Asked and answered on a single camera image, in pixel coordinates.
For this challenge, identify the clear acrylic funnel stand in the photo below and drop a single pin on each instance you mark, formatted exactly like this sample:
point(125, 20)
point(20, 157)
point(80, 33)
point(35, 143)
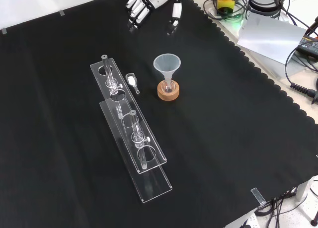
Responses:
point(149, 185)

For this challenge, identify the translucent plastic funnel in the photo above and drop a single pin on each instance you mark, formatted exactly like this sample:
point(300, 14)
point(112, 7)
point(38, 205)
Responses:
point(166, 64)

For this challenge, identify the small clear weighing funnel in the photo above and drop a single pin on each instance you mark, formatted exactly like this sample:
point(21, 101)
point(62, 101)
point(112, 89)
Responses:
point(131, 80)

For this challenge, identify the grey table leg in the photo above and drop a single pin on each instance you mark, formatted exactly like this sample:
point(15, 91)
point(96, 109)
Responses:
point(303, 188)

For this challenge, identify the grey tape piece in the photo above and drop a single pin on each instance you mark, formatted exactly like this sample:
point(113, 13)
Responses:
point(62, 13)
point(4, 31)

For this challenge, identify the pale grey board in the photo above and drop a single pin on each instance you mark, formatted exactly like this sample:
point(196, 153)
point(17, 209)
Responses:
point(268, 36)

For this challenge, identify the black bench cloth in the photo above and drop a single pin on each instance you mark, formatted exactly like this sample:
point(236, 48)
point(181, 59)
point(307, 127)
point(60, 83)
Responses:
point(223, 113)

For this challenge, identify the yellow stop button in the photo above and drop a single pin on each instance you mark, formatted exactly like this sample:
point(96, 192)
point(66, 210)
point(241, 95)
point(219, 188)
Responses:
point(224, 3)

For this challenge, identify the small round-bottom glass flask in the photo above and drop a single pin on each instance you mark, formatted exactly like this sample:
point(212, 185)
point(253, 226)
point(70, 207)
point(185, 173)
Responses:
point(169, 89)

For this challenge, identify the black tripod leg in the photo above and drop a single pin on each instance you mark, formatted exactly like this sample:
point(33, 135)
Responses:
point(313, 25)

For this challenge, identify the clear plastic clip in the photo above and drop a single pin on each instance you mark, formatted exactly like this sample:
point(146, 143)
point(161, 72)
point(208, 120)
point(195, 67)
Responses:
point(258, 196)

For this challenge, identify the white power strip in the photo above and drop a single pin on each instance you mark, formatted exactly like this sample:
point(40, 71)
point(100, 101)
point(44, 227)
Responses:
point(251, 221)

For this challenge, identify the black power adapter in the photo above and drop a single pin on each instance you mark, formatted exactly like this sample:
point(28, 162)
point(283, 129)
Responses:
point(308, 45)

